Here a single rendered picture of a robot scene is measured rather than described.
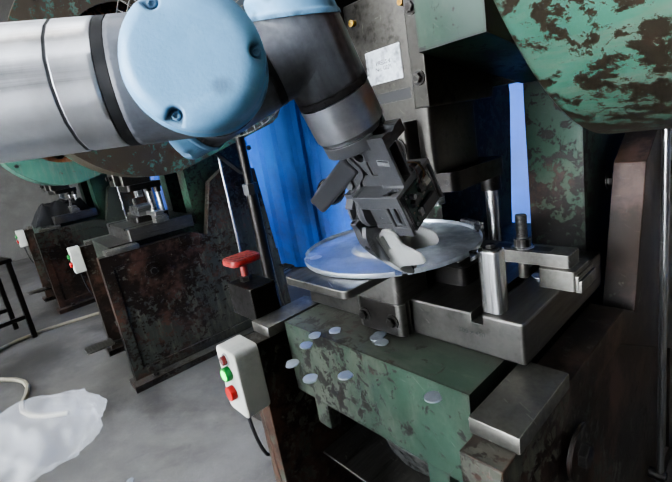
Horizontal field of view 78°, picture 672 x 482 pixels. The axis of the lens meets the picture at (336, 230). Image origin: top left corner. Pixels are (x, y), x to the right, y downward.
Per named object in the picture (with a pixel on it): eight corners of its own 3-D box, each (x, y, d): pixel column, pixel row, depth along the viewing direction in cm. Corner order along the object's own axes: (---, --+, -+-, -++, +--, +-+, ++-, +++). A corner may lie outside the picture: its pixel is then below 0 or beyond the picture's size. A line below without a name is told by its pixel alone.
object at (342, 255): (310, 238, 83) (309, 234, 83) (453, 215, 82) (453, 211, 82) (297, 293, 55) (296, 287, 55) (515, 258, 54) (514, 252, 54)
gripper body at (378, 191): (415, 243, 44) (369, 147, 38) (356, 238, 50) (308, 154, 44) (446, 198, 48) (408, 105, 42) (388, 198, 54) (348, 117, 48)
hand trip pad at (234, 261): (241, 297, 85) (232, 262, 83) (227, 292, 89) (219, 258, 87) (269, 285, 89) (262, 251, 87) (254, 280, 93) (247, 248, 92)
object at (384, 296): (360, 382, 56) (344, 288, 53) (298, 352, 66) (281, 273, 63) (461, 308, 71) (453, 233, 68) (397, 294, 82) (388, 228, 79)
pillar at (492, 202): (498, 245, 74) (492, 167, 71) (486, 244, 76) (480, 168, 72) (504, 241, 75) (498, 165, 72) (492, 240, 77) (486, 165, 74)
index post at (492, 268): (501, 316, 55) (495, 248, 53) (480, 311, 58) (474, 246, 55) (510, 308, 57) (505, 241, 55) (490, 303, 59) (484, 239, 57)
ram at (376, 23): (419, 180, 61) (392, -46, 54) (348, 182, 72) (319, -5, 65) (480, 160, 71) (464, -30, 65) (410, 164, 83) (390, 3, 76)
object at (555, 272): (582, 293, 58) (579, 222, 55) (472, 276, 70) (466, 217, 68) (596, 278, 62) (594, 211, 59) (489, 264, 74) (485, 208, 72)
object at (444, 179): (457, 208, 63) (454, 172, 62) (364, 205, 78) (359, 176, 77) (507, 186, 73) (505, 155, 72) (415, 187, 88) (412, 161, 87)
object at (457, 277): (465, 287, 66) (464, 269, 66) (374, 270, 81) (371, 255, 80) (512, 255, 76) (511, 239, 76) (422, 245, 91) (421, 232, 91)
